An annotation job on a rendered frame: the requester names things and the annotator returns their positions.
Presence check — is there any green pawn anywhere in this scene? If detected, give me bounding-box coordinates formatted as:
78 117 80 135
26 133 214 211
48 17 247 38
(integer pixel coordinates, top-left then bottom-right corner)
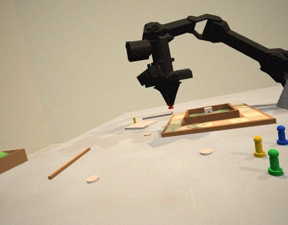
268 149 283 176

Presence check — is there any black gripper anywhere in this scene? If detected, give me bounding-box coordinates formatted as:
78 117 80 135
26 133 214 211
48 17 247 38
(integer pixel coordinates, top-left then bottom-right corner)
145 55 193 106

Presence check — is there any blue pawn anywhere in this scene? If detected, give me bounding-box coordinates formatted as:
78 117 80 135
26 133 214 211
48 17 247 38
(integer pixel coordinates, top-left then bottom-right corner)
277 125 288 145

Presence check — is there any beige die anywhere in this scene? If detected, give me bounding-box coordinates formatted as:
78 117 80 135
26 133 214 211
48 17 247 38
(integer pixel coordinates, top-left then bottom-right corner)
204 107 213 114

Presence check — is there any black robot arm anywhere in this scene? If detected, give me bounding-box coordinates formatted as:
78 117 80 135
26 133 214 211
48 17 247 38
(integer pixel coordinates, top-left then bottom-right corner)
125 14 288 87

